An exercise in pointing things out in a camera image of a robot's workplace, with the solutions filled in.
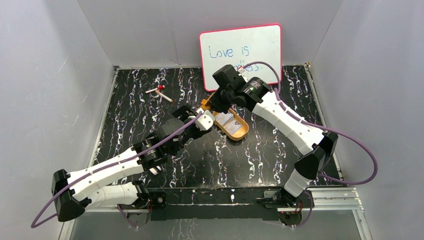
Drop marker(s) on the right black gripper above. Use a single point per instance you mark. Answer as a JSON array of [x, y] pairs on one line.
[[216, 106]]

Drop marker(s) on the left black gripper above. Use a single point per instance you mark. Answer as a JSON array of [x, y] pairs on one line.
[[187, 118]]

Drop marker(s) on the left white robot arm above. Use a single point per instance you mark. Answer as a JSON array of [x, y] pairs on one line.
[[92, 187]]

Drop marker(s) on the credit cards stack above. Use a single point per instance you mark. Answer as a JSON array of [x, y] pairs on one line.
[[222, 118]]

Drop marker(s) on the loose silver VIP card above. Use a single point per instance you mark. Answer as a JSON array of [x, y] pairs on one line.
[[233, 127]]

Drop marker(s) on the tan oval tray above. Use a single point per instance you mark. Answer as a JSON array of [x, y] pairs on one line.
[[239, 135]]

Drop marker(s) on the white marker pen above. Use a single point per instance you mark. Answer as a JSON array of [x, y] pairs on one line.
[[164, 96]]

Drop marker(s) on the red capped marker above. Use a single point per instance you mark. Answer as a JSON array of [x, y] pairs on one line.
[[155, 89]]

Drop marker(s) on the white plastic clip block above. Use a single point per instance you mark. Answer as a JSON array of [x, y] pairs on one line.
[[155, 170]]

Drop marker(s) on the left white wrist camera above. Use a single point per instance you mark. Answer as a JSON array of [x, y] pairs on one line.
[[205, 120]]

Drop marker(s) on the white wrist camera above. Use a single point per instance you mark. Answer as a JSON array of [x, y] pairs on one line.
[[205, 120], [241, 72]]

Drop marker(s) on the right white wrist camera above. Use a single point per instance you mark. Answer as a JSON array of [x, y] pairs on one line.
[[241, 72]]

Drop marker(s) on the white board pink frame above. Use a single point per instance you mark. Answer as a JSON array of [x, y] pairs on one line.
[[259, 45]]

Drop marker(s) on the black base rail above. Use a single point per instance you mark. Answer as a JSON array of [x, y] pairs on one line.
[[214, 203]]

